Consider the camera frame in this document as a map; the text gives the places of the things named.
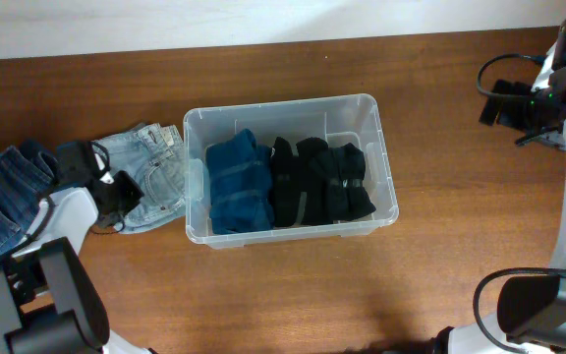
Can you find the light blue jeans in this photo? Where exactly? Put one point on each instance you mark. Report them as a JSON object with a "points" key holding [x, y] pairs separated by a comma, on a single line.
{"points": [[153, 155]]}

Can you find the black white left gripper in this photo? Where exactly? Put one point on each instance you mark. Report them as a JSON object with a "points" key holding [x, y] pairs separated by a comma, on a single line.
{"points": [[117, 195]]}

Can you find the teal blue garment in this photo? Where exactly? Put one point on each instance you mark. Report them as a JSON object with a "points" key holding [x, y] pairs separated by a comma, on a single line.
{"points": [[240, 184]]}

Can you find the dark blue jeans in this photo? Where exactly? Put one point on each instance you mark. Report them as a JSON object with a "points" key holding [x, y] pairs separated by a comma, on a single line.
{"points": [[26, 171]]}

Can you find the clear plastic storage bin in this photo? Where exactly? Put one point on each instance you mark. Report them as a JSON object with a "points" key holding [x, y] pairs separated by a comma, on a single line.
{"points": [[339, 120]]}

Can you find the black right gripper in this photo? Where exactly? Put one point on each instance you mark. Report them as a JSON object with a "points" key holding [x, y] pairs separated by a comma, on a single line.
{"points": [[509, 107]]}

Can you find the black fuzzy garment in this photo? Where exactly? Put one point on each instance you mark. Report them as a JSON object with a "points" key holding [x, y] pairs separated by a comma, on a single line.
{"points": [[343, 170]]}

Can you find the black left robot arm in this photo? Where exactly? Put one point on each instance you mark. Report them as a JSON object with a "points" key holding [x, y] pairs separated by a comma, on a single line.
{"points": [[49, 201]]}

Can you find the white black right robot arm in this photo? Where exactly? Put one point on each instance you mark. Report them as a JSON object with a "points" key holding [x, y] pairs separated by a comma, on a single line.
{"points": [[522, 309]]}

